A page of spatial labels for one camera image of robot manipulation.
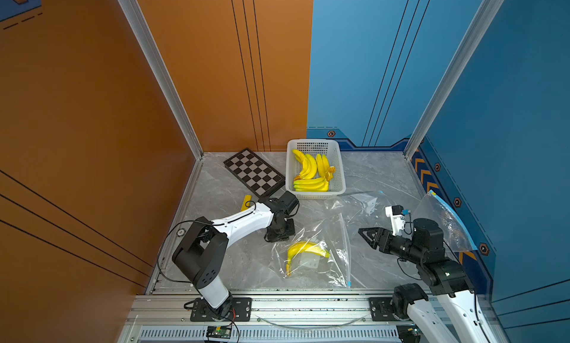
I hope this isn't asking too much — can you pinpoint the aluminium corner post left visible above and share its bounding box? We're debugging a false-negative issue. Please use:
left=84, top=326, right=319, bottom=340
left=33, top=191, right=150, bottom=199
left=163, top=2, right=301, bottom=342
left=117, top=0, right=204, bottom=160

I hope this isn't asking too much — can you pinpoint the clear zip bag white seal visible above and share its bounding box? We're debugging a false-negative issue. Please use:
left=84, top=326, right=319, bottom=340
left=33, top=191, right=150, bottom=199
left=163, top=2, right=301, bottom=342
left=271, top=214, right=352, bottom=289

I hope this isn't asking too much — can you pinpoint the white perforated plastic basket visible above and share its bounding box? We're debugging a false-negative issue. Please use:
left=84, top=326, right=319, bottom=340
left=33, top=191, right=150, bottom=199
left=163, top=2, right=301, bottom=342
left=285, top=139, right=347, bottom=200

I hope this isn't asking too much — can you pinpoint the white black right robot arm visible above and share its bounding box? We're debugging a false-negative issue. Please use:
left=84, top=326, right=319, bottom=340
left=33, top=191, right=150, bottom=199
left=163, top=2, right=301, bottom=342
left=358, top=218, right=500, bottom=342

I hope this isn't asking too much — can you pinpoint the small yellow banana bunch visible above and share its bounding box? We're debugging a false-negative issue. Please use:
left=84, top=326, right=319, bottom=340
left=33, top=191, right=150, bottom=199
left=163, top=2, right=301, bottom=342
left=286, top=241, right=330, bottom=276

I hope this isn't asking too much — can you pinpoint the yellow flat block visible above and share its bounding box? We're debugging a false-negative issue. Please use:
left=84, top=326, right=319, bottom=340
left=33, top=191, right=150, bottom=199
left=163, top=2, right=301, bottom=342
left=240, top=195, right=252, bottom=212

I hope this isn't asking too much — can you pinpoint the black white chessboard box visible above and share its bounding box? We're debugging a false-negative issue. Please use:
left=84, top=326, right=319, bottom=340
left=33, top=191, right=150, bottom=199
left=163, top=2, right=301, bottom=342
left=224, top=148, right=285, bottom=197

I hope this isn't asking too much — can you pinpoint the aluminium corner post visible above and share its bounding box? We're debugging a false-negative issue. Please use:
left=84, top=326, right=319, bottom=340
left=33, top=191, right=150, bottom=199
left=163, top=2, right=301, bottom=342
left=403, top=0, right=505, bottom=160
left=117, top=0, right=204, bottom=160

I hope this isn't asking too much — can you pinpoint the green circuit board left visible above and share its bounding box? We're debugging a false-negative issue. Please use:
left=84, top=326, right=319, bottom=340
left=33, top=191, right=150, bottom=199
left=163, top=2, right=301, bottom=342
left=205, top=326, right=232, bottom=342

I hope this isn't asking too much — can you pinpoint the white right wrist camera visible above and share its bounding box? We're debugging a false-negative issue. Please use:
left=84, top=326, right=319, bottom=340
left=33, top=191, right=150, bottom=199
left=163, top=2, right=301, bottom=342
left=384, top=205, right=412, bottom=236

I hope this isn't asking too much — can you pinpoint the yellow green banana bunch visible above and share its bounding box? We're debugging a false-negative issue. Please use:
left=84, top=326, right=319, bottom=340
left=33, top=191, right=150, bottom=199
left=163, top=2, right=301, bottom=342
left=316, top=154, right=336, bottom=181

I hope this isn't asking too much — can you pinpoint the aluminium front rail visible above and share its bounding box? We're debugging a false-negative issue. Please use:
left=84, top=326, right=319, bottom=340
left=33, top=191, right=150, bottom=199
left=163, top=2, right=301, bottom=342
left=117, top=289, right=491, bottom=343

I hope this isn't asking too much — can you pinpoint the aluminium corner post right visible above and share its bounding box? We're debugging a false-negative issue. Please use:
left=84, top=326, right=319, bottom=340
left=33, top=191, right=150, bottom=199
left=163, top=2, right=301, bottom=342
left=403, top=0, right=505, bottom=160

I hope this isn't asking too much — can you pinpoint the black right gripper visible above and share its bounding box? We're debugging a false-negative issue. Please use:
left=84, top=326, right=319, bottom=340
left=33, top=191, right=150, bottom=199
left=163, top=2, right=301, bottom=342
left=358, top=228, right=425, bottom=266

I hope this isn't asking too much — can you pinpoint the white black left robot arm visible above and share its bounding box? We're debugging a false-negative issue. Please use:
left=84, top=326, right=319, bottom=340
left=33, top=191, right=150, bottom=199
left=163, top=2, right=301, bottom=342
left=172, top=192, right=299, bottom=319

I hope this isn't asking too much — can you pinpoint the clear zip bag blue seal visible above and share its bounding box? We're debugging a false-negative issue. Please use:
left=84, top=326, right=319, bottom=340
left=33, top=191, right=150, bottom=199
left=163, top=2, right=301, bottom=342
left=412, top=190, right=477, bottom=252

